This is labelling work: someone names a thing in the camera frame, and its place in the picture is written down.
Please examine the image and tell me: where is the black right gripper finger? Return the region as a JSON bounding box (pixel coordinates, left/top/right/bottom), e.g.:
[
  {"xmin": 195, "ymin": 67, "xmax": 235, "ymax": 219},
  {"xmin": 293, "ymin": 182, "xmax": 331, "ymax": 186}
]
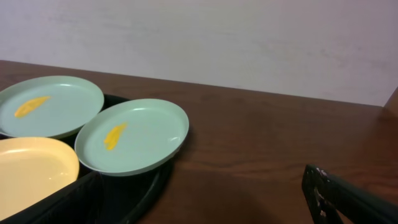
[{"xmin": 302, "ymin": 164, "xmax": 397, "ymax": 224}]

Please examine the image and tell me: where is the yellow plate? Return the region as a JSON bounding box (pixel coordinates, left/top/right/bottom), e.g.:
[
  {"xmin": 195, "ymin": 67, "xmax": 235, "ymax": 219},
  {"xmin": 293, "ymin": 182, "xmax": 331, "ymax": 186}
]
[{"xmin": 1, "ymin": 137, "xmax": 80, "ymax": 220}]

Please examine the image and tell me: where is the black round tray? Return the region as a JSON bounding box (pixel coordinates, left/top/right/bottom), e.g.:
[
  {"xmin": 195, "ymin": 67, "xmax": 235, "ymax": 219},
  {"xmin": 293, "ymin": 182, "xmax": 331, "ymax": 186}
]
[{"xmin": 6, "ymin": 95, "xmax": 173, "ymax": 223}]

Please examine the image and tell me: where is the mint green plate right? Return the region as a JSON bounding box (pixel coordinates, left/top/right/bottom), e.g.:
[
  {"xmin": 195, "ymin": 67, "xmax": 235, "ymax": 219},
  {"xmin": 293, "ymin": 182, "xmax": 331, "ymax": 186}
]
[{"xmin": 74, "ymin": 99, "xmax": 189, "ymax": 177}]

